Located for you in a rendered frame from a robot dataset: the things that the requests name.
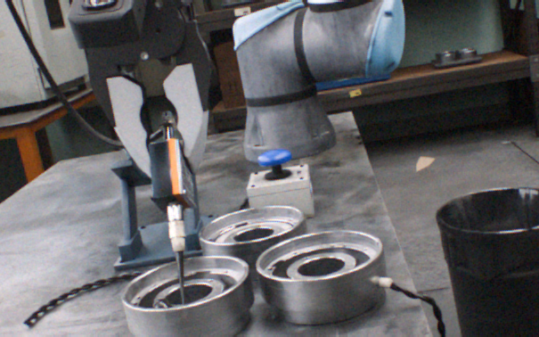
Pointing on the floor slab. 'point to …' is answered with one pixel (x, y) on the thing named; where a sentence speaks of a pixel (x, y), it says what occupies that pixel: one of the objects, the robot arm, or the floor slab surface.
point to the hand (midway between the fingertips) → (170, 163)
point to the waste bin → (508, 261)
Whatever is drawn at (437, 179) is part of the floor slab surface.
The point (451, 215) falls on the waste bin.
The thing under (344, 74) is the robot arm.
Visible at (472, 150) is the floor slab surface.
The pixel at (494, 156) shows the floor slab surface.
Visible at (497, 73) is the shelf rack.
